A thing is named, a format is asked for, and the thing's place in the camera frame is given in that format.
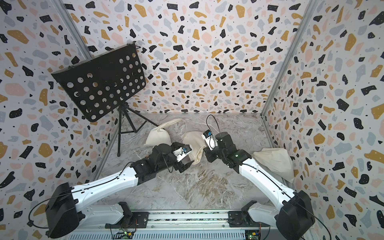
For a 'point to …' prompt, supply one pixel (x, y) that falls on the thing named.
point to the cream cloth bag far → (159, 136)
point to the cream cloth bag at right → (278, 160)
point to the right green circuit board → (252, 234)
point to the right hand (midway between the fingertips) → (205, 148)
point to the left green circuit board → (124, 235)
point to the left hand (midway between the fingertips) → (189, 151)
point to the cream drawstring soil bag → (195, 139)
